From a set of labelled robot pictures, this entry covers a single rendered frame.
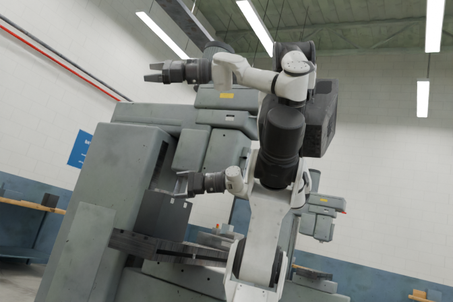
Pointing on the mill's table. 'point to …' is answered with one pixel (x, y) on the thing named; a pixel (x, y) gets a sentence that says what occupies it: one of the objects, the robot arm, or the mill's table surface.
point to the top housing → (228, 98)
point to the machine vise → (214, 240)
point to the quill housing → (224, 149)
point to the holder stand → (163, 216)
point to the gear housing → (229, 121)
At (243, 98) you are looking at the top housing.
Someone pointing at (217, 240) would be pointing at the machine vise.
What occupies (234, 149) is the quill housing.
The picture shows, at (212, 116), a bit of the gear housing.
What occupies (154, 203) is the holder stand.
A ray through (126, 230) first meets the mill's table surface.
